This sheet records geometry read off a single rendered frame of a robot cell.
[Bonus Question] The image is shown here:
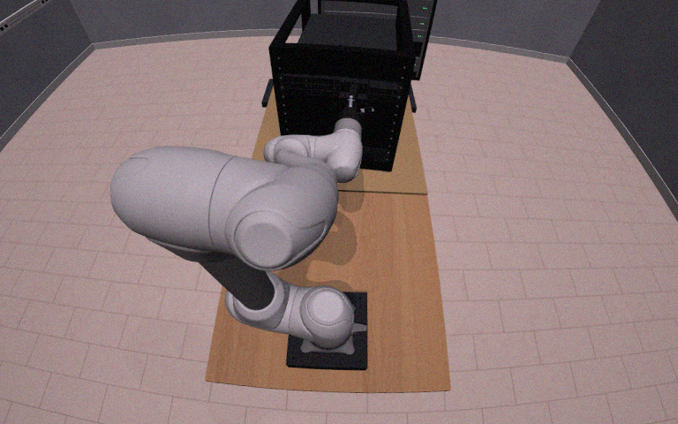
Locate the black metal rack frame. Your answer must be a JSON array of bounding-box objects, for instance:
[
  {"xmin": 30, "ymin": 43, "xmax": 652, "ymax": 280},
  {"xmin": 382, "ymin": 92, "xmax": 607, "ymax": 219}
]
[{"xmin": 268, "ymin": 0, "xmax": 416, "ymax": 172}]

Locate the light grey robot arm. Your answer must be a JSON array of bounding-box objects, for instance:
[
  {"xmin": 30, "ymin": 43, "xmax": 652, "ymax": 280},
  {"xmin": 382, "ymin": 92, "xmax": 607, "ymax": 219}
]
[{"xmin": 110, "ymin": 118, "xmax": 367, "ymax": 355}]

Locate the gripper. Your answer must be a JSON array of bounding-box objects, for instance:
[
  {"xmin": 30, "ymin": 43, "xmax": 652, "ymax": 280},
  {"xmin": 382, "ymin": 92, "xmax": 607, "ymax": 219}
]
[{"xmin": 337, "ymin": 84, "xmax": 361, "ymax": 123}]

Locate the tan wooden board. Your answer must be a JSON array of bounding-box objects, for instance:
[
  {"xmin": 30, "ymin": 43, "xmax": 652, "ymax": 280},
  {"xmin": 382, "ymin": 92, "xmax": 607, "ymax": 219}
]
[{"xmin": 252, "ymin": 86, "xmax": 428, "ymax": 195}]

